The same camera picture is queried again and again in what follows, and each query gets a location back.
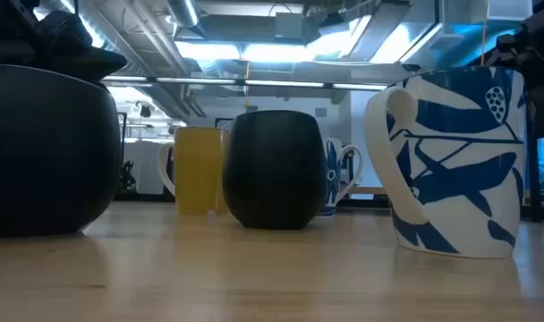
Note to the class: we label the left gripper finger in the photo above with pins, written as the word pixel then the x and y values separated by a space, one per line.
pixel 97 62

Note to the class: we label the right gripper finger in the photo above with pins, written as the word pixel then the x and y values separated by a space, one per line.
pixel 509 51

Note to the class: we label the black mug with blue inside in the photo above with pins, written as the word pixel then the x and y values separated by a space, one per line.
pixel 44 156

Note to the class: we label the black mug with green inside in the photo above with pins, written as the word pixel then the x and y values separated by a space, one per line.
pixel 274 174

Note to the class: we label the small white blue-flower mug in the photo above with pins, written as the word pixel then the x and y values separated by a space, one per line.
pixel 332 174

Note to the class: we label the long ceiling light strip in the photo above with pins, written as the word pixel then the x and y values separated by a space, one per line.
pixel 254 82

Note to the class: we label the large white blue-leaf mug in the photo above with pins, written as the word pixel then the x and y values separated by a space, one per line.
pixel 460 214

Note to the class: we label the black metal post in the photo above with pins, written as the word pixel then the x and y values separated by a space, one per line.
pixel 121 152
pixel 533 170

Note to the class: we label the silver ceiling duct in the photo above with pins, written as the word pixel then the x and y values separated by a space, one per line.
pixel 184 11

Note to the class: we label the black metal frame stand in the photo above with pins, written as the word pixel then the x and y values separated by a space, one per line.
pixel 223 120

